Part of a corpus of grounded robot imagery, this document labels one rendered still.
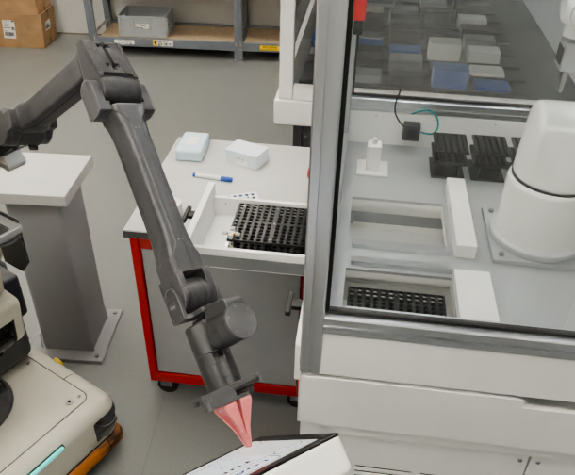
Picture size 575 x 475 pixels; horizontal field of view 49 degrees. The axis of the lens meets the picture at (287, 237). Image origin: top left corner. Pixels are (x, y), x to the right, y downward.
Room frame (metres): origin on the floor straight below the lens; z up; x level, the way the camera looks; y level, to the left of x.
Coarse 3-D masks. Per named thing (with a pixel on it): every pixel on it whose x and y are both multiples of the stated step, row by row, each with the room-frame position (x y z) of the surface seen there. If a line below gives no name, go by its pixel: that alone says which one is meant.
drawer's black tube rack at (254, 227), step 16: (256, 208) 1.47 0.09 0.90; (272, 208) 1.47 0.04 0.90; (288, 208) 1.48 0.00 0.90; (304, 208) 1.47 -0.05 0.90; (240, 224) 1.39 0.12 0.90; (256, 224) 1.40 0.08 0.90; (272, 224) 1.39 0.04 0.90; (288, 224) 1.39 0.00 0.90; (304, 224) 1.40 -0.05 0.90; (240, 240) 1.31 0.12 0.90; (256, 240) 1.32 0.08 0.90; (272, 240) 1.32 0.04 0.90; (288, 240) 1.36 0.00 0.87; (304, 240) 1.32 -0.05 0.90
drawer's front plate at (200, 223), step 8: (208, 184) 1.54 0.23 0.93; (208, 192) 1.50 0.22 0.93; (208, 200) 1.48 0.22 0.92; (200, 208) 1.42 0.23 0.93; (208, 208) 1.47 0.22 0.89; (200, 216) 1.38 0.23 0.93; (208, 216) 1.47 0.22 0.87; (192, 224) 1.34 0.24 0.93; (200, 224) 1.38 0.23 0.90; (208, 224) 1.46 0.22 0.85; (192, 232) 1.31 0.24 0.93; (200, 232) 1.37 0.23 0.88; (192, 240) 1.30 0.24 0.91; (200, 240) 1.37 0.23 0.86
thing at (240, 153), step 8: (232, 144) 2.01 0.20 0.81; (240, 144) 2.01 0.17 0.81; (248, 144) 2.01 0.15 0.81; (256, 144) 2.02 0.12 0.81; (232, 152) 1.96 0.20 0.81; (240, 152) 1.96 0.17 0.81; (248, 152) 1.96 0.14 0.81; (256, 152) 1.96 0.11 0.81; (264, 152) 1.97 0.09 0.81; (232, 160) 1.97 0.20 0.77; (240, 160) 1.95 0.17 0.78; (248, 160) 1.94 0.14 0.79; (256, 160) 1.92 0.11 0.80; (264, 160) 1.97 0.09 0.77; (256, 168) 1.93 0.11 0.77
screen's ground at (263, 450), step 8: (280, 440) 0.58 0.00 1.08; (288, 440) 0.56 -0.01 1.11; (312, 440) 0.51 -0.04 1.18; (240, 448) 0.63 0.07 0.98; (256, 448) 0.59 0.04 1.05; (264, 448) 0.57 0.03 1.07; (272, 448) 0.55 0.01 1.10; (280, 448) 0.53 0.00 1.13; (296, 448) 0.50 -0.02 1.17; (224, 456) 0.61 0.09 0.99; (232, 456) 0.59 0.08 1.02; (256, 456) 0.53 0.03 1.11; (264, 456) 0.51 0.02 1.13; (280, 456) 0.48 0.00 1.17; (240, 464) 0.52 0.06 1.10; (248, 464) 0.50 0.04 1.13; (200, 472) 0.56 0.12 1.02; (224, 472) 0.50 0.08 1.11; (232, 472) 0.49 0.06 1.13
